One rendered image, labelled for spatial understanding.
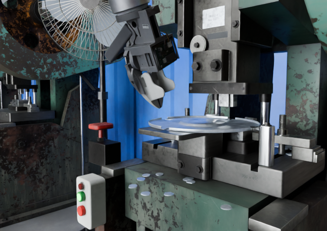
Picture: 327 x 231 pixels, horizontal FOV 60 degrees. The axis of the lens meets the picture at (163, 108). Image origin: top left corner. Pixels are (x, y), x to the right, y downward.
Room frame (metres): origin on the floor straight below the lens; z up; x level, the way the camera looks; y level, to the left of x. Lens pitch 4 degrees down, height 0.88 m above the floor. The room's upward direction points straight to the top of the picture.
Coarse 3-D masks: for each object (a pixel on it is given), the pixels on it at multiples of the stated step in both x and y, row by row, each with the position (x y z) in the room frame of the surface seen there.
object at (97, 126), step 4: (92, 124) 0.89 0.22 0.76; (96, 124) 0.88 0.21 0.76; (100, 124) 0.88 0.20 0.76; (104, 124) 0.89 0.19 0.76; (108, 124) 0.90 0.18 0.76; (112, 124) 0.91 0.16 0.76; (92, 128) 0.88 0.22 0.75; (96, 128) 0.87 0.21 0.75; (100, 128) 0.87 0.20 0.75; (104, 128) 0.88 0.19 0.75; (108, 128) 0.89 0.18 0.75; (100, 132) 0.90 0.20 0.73; (100, 136) 0.90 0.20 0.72
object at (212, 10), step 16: (208, 0) 0.79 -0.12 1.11; (224, 0) 0.76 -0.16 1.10; (208, 16) 0.79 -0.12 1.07; (224, 16) 0.76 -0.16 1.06; (208, 32) 0.79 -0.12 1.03; (224, 32) 0.76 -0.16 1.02; (192, 48) 0.82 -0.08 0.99; (208, 48) 0.79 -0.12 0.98; (224, 48) 0.75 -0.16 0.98; (240, 48) 0.74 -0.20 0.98; (256, 48) 0.80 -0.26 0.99; (192, 64) 0.78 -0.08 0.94; (208, 64) 0.75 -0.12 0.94; (224, 64) 0.73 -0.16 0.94; (240, 64) 0.74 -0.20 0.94; (256, 64) 0.80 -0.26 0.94; (208, 80) 0.75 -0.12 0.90; (224, 80) 0.73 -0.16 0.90; (240, 80) 0.74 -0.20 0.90; (256, 80) 0.80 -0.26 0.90
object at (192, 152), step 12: (144, 132) 0.66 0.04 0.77; (156, 132) 0.63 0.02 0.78; (168, 132) 0.62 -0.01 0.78; (180, 132) 0.62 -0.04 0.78; (180, 144) 0.74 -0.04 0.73; (192, 144) 0.71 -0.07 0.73; (204, 144) 0.68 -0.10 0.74; (216, 144) 0.71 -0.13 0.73; (180, 156) 0.74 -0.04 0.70; (192, 156) 0.71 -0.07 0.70; (204, 156) 0.68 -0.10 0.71; (180, 168) 0.73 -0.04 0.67; (192, 168) 0.71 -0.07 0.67; (204, 168) 0.68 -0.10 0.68
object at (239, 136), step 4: (236, 132) 0.77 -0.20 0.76; (240, 132) 0.76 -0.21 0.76; (244, 132) 0.76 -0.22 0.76; (248, 132) 0.77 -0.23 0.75; (252, 132) 0.79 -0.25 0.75; (224, 136) 0.79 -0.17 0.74; (228, 136) 0.78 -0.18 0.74; (232, 136) 0.77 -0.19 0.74; (236, 136) 0.77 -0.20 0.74; (240, 136) 0.76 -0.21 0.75; (244, 136) 0.76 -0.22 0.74; (248, 136) 0.77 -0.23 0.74
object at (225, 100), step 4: (220, 96) 0.83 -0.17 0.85; (224, 96) 0.82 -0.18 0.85; (228, 96) 0.81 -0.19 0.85; (232, 96) 0.81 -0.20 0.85; (236, 96) 0.83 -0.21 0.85; (220, 100) 0.83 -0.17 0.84; (224, 100) 0.82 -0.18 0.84; (228, 100) 0.81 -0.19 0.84; (232, 100) 0.81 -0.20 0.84; (236, 100) 0.83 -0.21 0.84; (220, 104) 0.83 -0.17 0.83; (224, 104) 0.82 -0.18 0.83; (228, 104) 0.81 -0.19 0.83; (232, 104) 0.81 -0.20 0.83; (236, 104) 0.83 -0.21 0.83
